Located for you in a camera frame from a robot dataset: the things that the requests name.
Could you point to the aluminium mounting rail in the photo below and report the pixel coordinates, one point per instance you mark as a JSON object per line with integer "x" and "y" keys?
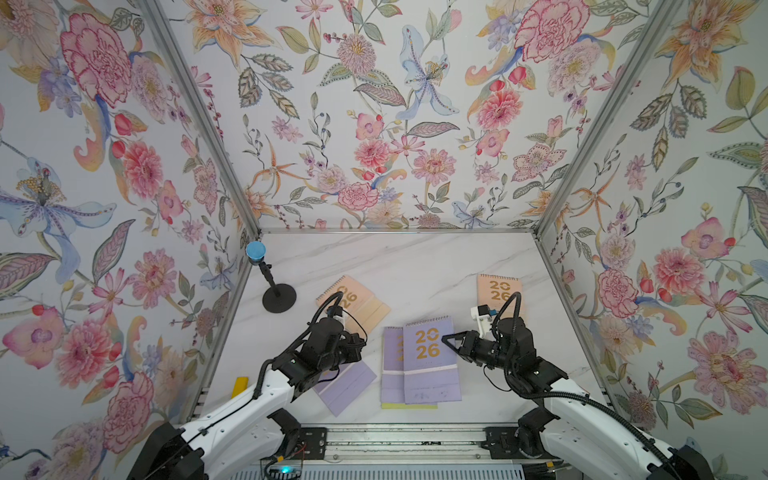
{"x": 399, "y": 442}

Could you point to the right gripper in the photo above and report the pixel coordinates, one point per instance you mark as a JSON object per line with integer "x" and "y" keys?
{"x": 467, "y": 350}

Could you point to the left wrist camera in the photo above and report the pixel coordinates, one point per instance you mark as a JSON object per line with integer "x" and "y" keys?
{"x": 336, "y": 313}

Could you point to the yellow-green calendar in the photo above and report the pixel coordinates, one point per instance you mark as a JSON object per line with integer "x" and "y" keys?
{"x": 403, "y": 406}

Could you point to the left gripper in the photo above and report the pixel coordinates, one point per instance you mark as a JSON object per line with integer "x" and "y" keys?
{"x": 355, "y": 353}

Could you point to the purple calendar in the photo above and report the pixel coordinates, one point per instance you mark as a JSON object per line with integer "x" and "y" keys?
{"x": 339, "y": 390}
{"x": 392, "y": 376}
{"x": 430, "y": 367}

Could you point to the blue microphone on stand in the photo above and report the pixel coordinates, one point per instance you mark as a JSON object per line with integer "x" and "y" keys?
{"x": 279, "y": 297}

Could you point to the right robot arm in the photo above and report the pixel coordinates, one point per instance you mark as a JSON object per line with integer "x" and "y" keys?
{"x": 600, "y": 420}

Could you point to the peach calendar left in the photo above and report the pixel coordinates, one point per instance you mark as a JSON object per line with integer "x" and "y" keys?
{"x": 364, "y": 310}

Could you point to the yellow marker block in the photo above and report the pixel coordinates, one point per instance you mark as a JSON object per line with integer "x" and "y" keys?
{"x": 240, "y": 385}

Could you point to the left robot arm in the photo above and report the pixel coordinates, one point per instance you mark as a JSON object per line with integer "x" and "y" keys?
{"x": 255, "y": 424}

